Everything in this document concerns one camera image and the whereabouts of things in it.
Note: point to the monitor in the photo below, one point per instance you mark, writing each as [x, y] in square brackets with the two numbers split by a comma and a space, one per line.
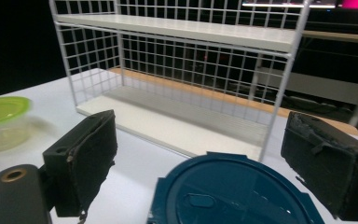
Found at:
[354, 3]

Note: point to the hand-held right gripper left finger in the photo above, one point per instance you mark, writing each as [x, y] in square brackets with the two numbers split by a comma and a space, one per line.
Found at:
[90, 155]

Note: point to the white desk frame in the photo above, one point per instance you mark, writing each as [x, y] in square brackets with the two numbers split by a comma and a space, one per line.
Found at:
[323, 87]

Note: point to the glass container with blue lid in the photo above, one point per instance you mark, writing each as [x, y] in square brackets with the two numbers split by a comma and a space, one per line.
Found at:
[230, 186]

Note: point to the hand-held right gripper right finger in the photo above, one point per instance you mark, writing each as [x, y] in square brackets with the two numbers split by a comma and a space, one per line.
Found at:
[329, 168]

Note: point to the yellow-green bowl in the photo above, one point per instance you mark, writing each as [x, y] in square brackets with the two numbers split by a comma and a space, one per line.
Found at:
[0, 112]

